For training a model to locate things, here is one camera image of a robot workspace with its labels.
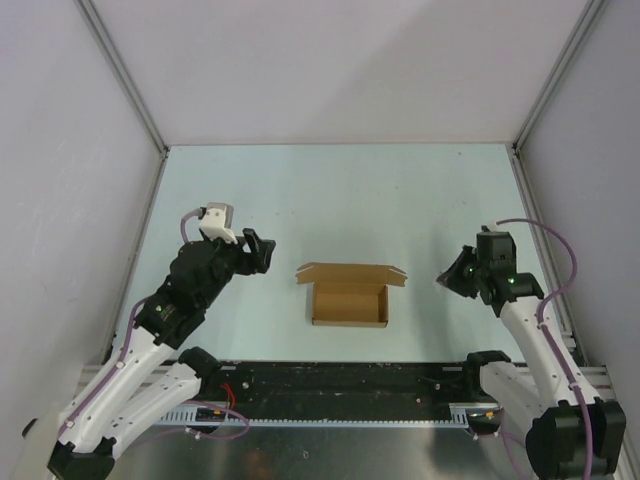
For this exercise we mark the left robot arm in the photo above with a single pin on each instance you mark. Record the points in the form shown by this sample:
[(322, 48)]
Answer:
[(84, 439)]

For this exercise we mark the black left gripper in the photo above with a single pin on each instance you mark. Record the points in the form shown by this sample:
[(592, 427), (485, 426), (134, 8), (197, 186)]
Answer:
[(255, 260)]

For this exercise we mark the grey slotted cable duct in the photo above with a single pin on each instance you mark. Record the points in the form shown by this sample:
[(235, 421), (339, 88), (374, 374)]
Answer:
[(200, 416)]

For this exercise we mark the right aluminium corner post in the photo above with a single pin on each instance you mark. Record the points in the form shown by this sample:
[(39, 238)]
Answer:
[(580, 33)]

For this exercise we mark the aluminium corner post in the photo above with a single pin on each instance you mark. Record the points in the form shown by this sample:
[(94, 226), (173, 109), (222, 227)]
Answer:
[(580, 33), (115, 61)]

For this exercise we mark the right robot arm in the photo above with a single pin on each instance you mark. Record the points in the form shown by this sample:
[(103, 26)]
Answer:
[(570, 430)]

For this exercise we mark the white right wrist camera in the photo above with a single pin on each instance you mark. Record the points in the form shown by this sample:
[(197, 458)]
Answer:
[(491, 227)]

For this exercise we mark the brown cardboard box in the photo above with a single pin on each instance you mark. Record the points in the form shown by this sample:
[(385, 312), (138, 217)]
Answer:
[(350, 295)]

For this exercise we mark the left aluminium corner post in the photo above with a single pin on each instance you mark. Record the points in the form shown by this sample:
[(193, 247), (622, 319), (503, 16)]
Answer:
[(115, 61)]

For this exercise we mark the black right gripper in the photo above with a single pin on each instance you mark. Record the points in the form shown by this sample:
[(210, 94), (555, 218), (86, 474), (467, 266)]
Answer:
[(450, 277)]

